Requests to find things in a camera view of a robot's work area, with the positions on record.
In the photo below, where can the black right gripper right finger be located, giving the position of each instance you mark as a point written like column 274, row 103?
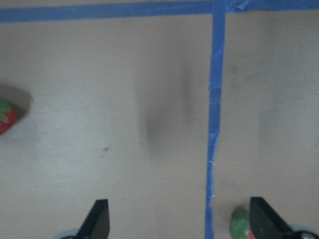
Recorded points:
column 265, row 222

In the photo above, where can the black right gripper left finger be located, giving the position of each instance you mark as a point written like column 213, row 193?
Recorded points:
column 97, row 223

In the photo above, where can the red strawberry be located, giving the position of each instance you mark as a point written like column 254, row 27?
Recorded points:
column 240, row 226
column 8, row 115

